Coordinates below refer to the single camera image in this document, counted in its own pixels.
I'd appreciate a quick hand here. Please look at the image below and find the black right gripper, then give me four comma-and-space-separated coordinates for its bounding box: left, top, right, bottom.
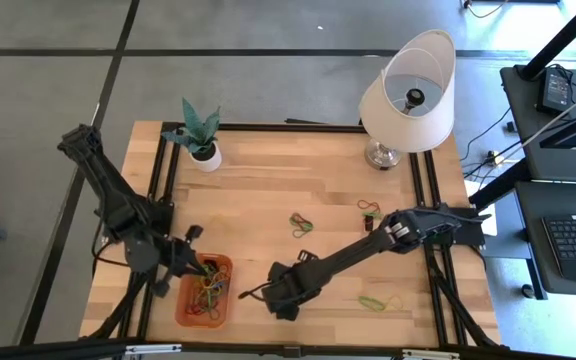
260, 250, 319, 322

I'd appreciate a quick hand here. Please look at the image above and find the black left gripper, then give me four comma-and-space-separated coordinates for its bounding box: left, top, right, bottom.
152, 225, 208, 298

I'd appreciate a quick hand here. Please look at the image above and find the orange plastic bin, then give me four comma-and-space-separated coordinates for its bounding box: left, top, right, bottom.
174, 252, 235, 330

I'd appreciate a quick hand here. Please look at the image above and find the green plant in white pot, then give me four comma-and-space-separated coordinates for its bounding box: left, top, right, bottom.
161, 97, 223, 173

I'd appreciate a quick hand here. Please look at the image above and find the black crossbar with silver brackets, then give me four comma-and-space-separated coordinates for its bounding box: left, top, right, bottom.
0, 338, 576, 360

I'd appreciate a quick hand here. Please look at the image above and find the white shade silver table lamp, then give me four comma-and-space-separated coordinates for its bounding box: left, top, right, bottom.
357, 28, 457, 171

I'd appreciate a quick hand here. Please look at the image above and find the black side desk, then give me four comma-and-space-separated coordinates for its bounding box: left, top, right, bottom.
499, 63, 576, 301

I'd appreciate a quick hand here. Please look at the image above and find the thin white rod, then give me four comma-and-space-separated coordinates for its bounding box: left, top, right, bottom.
517, 79, 576, 149

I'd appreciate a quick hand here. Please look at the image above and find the black power adapter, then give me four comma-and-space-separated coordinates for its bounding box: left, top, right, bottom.
536, 67, 573, 117

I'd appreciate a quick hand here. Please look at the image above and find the black diagonal pole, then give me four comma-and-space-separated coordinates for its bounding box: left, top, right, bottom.
520, 0, 576, 81

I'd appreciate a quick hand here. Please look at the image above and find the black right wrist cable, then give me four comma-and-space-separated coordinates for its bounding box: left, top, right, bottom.
238, 282, 272, 302

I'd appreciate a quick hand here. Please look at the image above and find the black aluminium table frame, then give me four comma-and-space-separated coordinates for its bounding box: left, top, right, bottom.
80, 121, 509, 351

